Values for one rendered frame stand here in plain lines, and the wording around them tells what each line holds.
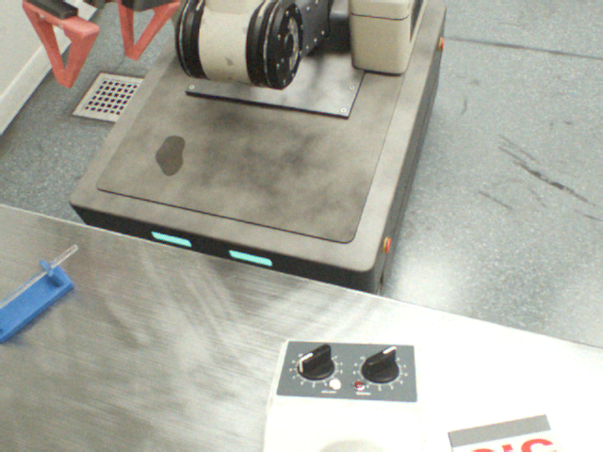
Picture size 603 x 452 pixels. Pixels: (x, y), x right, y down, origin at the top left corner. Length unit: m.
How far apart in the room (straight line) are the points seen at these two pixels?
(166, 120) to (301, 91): 0.32
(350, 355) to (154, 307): 0.22
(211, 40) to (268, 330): 0.64
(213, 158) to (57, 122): 0.93
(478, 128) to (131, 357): 1.34
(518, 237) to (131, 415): 1.16
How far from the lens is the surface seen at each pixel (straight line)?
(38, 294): 0.68
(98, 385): 0.62
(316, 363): 0.50
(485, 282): 1.46
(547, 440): 0.55
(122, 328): 0.63
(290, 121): 1.26
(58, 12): 0.51
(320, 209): 1.11
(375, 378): 0.49
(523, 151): 1.71
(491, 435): 0.55
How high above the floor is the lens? 1.28
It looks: 57 degrees down
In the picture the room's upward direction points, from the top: 12 degrees counter-clockwise
